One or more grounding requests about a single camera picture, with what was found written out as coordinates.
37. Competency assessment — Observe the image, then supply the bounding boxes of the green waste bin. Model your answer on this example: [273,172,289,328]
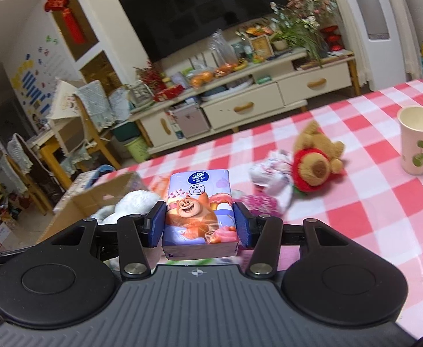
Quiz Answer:
[124,136,150,163]

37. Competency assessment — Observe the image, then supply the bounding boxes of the pink white checkered tablecloth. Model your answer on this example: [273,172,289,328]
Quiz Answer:
[66,79,423,339]

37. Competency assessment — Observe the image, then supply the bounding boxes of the cardboard box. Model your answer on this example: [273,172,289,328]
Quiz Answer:
[35,171,148,244]

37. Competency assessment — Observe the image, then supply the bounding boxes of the magenta knitted item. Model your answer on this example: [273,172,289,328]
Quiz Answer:
[240,193,282,217]

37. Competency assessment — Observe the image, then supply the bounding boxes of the purple cartoon tissue pack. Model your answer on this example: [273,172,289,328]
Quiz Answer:
[162,169,239,261]

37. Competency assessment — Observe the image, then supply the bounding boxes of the red lantern ornament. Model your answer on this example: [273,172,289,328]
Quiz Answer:
[320,25,344,52]

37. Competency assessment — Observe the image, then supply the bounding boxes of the brown teddy bear red hood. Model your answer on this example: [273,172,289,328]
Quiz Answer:
[292,120,346,193]

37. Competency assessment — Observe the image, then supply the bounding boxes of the plastic bag of oranges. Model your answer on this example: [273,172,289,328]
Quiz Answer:
[186,29,239,89]

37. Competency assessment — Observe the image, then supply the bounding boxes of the white paper cup green print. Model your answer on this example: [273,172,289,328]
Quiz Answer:
[397,106,423,176]

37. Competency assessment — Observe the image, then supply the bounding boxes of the white standing air conditioner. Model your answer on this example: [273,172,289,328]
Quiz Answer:
[336,0,422,90]

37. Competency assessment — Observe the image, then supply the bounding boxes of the grey storage box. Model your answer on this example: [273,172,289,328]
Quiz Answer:
[172,104,210,138]

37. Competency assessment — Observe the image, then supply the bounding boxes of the black flat television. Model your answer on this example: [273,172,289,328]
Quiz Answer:
[119,0,285,62]

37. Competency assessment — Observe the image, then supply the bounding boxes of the potted flower plant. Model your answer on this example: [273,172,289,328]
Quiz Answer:
[270,0,338,64]

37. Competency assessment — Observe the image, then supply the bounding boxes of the wooden framed picture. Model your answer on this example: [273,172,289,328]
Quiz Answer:
[249,34,274,59]

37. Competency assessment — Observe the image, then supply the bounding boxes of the white fluffy plush ball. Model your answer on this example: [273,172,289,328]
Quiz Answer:
[91,190,161,225]

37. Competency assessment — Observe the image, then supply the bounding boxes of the red gift box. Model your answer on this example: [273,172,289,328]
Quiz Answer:
[153,85,185,103]

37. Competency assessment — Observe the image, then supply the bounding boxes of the white floral cloth pouch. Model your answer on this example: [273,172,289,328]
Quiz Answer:
[249,149,294,214]

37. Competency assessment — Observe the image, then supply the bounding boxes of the red chinese knot ornament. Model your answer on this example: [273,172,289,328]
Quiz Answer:
[44,0,86,45]

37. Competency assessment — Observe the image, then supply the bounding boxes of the wooden chair with lace cover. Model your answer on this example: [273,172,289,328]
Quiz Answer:
[37,80,120,190]

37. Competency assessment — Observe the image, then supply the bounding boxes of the cream tv cabinet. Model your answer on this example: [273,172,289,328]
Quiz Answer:
[129,48,360,155]

